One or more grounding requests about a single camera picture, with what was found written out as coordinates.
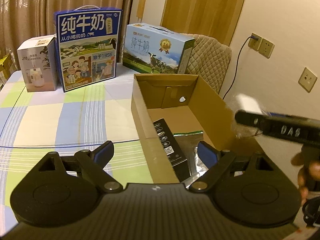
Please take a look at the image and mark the silver green tea pouch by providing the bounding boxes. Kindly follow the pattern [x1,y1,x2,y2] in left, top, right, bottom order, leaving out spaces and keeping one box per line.
[174,131,221,188]

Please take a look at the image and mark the black shaver box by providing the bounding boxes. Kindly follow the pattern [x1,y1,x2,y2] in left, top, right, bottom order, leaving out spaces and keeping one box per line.
[153,118,190,182]

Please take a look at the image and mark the clear plastic cylinder case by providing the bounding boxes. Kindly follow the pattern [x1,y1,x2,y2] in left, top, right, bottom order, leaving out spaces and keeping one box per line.
[228,93,271,139]

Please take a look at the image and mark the person's right hand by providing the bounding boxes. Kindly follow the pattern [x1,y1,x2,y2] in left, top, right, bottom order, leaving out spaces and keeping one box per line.
[291,144,319,205]

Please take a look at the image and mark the open cardboard box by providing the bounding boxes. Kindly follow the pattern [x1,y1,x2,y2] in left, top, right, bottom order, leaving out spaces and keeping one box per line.
[131,73,266,184]

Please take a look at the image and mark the checked bed sheet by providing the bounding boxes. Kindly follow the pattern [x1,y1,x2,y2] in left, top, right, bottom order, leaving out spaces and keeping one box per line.
[1,64,152,233]

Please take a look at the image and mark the beige quilted chair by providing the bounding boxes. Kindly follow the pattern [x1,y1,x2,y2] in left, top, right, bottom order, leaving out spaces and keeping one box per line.
[185,34,232,93]

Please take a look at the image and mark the white humidifier box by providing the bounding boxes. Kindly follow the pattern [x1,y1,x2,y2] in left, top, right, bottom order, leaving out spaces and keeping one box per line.
[17,35,58,92]

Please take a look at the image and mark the wooden door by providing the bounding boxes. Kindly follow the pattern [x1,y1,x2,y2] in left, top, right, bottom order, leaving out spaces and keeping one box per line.
[161,0,244,46]

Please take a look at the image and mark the dark blue milk carton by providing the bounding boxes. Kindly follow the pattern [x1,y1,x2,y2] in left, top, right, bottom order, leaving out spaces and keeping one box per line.
[54,5,122,92]

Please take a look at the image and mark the light blue milk carton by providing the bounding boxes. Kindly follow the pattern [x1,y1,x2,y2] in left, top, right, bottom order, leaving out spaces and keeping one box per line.
[123,23,195,74]

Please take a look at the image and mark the cardboard boxes with tissues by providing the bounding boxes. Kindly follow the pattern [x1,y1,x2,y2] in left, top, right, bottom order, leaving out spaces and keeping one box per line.
[0,53,12,88]

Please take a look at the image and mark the brown curtain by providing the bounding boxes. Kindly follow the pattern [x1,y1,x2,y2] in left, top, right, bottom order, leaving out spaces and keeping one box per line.
[0,0,137,71]

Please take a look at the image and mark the wall power socket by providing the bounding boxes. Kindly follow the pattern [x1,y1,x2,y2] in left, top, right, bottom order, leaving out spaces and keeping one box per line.
[248,33,275,59]

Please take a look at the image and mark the black power cord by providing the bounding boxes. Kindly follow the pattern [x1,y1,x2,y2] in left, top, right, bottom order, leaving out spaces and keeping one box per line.
[222,36,258,100]

